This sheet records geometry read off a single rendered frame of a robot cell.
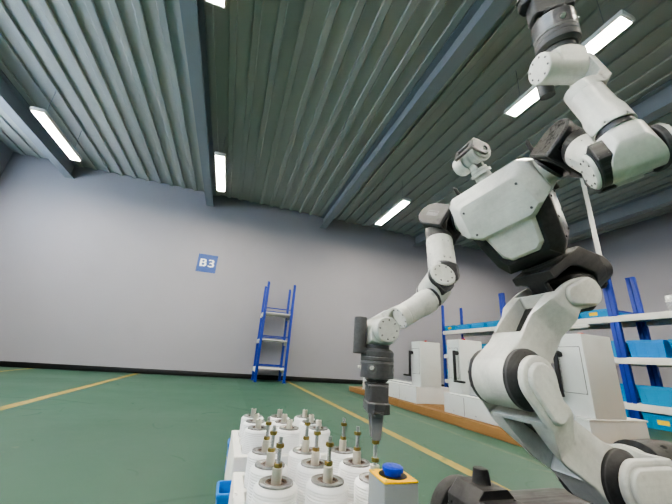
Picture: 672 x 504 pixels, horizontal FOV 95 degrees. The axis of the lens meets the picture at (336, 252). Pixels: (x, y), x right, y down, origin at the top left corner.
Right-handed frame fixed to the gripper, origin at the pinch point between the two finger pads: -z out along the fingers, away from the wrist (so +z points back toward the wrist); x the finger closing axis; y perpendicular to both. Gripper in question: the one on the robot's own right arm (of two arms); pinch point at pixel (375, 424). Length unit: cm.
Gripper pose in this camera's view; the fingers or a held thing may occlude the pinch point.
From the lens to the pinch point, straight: 89.5
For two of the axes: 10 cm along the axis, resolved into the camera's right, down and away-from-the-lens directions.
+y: -10.0, -0.8, -0.2
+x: -0.4, 3.2, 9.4
